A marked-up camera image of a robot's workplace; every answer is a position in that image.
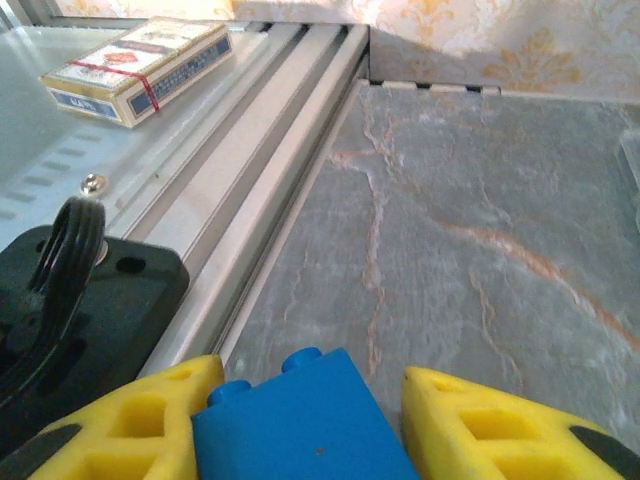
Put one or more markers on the blue lego brick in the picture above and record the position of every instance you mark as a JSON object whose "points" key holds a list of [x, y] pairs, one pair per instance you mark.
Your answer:
{"points": [[300, 425]]}

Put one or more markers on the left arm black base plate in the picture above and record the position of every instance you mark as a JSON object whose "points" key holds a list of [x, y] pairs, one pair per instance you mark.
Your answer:
{"points": [[140, 300]]}

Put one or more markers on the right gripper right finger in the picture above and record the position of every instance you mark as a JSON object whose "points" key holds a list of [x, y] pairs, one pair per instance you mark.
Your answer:
{"points": [[500, 440]]}

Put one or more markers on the aluminium mounting rail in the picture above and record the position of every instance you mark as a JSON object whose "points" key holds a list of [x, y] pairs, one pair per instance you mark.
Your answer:
{"points": [[260, 175]]}

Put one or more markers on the playing card box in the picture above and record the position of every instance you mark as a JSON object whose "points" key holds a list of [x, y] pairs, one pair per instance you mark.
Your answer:
{"points": [[130, 65]]}

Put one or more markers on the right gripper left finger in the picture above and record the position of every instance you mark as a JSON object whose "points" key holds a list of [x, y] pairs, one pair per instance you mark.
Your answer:
{"points": [[125, 430]]}

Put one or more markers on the silver screw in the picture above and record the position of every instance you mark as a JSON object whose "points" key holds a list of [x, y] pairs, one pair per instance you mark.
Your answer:
{"points": [[93, 184]]}

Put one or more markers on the aluminium frame rail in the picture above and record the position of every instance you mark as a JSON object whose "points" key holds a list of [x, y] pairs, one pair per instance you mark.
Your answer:
{"points": [[450, 89]]}

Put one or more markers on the red rubber band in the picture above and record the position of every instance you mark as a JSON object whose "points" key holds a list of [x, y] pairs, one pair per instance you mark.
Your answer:
{"points": [[147, 82]]}

